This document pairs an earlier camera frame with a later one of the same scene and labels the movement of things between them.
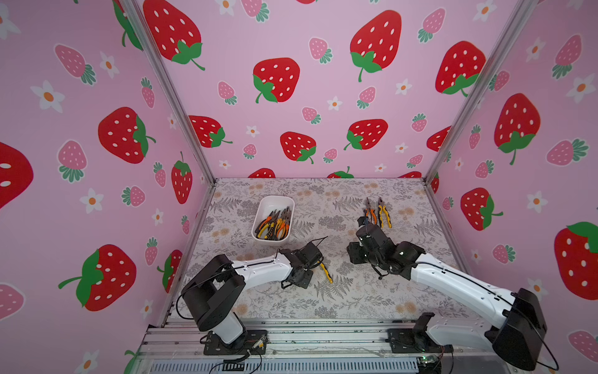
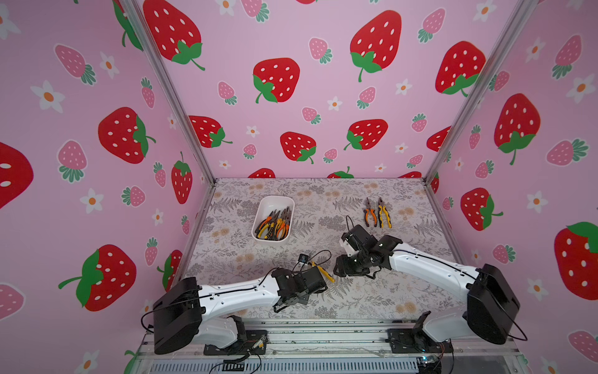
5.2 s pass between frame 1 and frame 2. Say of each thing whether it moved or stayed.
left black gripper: moved
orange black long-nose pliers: stayed
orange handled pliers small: stayed
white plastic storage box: stayed
